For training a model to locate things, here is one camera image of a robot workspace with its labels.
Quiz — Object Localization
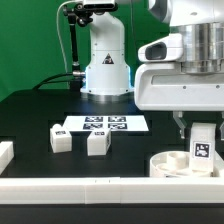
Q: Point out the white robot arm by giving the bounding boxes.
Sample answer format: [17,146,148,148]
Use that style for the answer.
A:
[82,0,224,117]

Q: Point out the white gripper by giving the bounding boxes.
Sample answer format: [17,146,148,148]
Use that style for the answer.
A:
[134,63,224,141]

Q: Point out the white round stool seat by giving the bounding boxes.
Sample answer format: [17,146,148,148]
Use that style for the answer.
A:
[149,151,212,178]

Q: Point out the black cables on table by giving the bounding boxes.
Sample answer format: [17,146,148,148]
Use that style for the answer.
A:
[32,72,83,91]

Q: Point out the white marker tag sheet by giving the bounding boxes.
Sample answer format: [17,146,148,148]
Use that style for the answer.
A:
[63,115,148,132]

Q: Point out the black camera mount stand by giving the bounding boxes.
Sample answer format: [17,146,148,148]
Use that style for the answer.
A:
[63,3,93,91]

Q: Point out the white U-shaped fence wall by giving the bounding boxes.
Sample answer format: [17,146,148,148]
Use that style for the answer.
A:
[0,140,224,205]

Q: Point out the white cable on stand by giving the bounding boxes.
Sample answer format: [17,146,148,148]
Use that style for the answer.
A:
[55,0,81,74]

